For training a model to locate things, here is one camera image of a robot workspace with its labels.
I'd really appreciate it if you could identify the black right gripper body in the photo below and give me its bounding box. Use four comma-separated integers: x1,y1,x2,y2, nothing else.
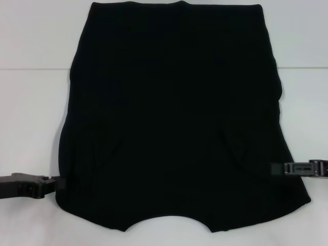
309,159,328,178

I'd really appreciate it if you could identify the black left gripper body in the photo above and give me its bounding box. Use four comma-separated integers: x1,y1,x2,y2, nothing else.
0,172,49,200

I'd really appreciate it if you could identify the black shirt with pink print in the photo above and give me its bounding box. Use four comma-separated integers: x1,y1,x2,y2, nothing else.
55,0,308,233

